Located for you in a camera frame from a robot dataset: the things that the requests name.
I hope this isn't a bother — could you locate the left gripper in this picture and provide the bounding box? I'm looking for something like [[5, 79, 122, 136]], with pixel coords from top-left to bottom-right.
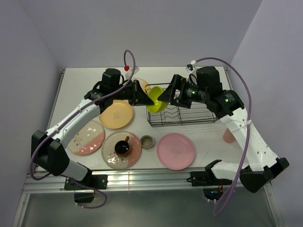
[[111, 79, 153, 106]]

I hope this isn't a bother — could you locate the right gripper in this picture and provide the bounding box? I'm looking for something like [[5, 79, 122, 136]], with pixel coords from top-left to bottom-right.
[[157, 74, 209, 108]]

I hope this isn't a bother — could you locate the lime green bowl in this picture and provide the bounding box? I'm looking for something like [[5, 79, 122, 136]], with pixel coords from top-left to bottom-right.
[[147, 86, 168, 114]]

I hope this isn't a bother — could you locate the speckled ceramic cup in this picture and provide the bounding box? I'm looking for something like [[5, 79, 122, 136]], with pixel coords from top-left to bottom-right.
[[140, 135, 154, 150]]

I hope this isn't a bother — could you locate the red black mug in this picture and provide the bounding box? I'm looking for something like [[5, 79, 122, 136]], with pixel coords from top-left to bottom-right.
[[114, 136, 130, 157]]

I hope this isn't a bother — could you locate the pink plastic cup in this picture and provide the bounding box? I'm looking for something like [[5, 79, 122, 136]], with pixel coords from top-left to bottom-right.
[[223, 128, 235, 143]]

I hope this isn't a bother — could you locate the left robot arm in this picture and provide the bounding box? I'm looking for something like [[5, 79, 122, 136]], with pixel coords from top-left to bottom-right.
[[29, 68, 154, 189]]

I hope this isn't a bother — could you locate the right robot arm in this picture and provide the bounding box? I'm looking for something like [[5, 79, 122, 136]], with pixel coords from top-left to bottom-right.
[[158, 66, 289, 193]]

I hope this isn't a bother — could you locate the beige yellow branch plate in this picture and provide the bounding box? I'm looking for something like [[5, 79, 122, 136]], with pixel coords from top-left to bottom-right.
[[135, 78, 151, 94]]

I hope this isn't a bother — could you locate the orange bear plate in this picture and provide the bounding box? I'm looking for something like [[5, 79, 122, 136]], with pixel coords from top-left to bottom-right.
[[98, 100, 134, 129]]

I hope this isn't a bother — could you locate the beige pink branch plate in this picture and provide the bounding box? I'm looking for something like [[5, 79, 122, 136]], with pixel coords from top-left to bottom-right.
[[101, 131, 142, 169]]

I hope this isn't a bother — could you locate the pink bear plate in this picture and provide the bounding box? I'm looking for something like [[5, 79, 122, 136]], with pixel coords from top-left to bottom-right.
[[157, 133, 196, 170]]

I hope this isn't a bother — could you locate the large pink white plate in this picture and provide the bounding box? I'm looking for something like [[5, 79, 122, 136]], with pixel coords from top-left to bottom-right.
[[68, 121, 105, 156]]

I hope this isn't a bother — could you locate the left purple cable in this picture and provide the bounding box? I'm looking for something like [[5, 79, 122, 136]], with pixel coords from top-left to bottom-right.
[[29, 49, 136, 210]]

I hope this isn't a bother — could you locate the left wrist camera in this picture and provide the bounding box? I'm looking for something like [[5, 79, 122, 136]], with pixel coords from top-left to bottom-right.
[[124, 66, 140, 79]]

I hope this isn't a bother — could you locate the black wire dish rack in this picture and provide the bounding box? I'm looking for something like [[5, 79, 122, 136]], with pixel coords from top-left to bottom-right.
[[144, 81, 218, 128]]

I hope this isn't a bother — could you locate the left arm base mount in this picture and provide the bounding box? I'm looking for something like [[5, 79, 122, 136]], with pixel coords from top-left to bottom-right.
[[64, 175, 108, 209]]

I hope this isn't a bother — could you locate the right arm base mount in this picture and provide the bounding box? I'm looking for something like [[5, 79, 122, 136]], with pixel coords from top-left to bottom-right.
[[186, 159, 232, 203]]

